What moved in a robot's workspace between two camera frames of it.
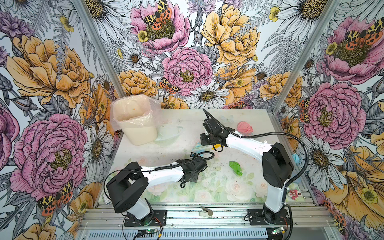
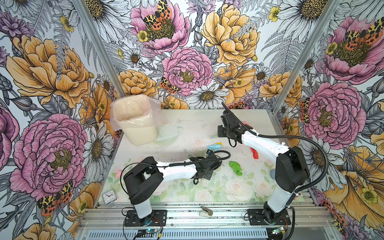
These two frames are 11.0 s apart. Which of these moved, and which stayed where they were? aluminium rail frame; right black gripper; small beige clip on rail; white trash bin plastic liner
Moved: right black gripper
Stayed: white trash bin plastic liner; small beige clip on rail; aluminium rail frame
